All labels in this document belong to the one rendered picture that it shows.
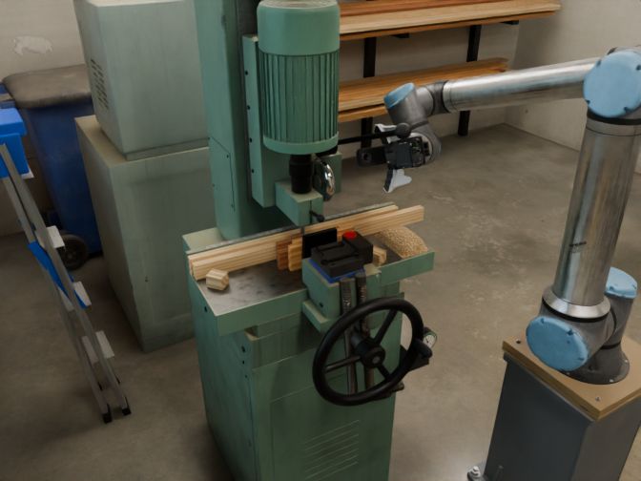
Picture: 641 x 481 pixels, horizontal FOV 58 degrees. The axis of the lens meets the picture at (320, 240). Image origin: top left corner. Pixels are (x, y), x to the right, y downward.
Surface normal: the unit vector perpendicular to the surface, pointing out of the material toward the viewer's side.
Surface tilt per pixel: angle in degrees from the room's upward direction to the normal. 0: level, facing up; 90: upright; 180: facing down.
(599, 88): 82
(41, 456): 1
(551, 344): 95
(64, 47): 90
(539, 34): 90
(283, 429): 90
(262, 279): 0
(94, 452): 0
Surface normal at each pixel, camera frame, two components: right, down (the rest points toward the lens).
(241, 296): 0.00, -0.87
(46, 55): 0.51, 0.43
